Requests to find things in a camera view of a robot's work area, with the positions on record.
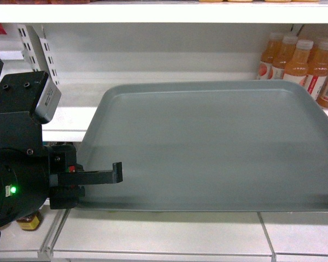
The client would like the orange juice bottle red-striped label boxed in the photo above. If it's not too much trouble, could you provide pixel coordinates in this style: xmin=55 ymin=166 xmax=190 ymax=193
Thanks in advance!
xmin=304 ymin=41 xmax=328 ymax=100

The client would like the white slotted shelf upright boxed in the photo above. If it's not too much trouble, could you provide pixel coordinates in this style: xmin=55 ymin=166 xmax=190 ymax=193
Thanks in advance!
xmin=17 ymin=24 xmax=60 ymax=86

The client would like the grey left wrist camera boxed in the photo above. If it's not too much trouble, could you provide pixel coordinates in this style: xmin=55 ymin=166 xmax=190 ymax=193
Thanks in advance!
xmin=33 ymin=78 xmax=61 ymax=124

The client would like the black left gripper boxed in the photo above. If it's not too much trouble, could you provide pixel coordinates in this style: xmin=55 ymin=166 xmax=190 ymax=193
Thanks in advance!
xmin=0 ymin=145 xmax=123 ymax=227

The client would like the orange juice bottle peach label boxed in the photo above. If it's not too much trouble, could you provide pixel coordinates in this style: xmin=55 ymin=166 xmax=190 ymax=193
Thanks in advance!
xmin=256 ymin=32 xmax=284 ymax=80

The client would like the white upper shelf board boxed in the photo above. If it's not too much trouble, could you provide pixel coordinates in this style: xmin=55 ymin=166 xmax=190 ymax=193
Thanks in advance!
xmin=0 ymin=1 xmax=328 ymax=24

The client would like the grey rectangular serving tray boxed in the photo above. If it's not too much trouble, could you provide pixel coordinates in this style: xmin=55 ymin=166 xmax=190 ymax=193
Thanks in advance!
xmin=77 ymin=80 xmax=328 ymax=212

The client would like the orange juice bottle C100 label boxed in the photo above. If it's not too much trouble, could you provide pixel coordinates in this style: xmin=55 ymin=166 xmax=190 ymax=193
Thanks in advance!
xmin=283 ymin=39 xmax=314 ymax=86

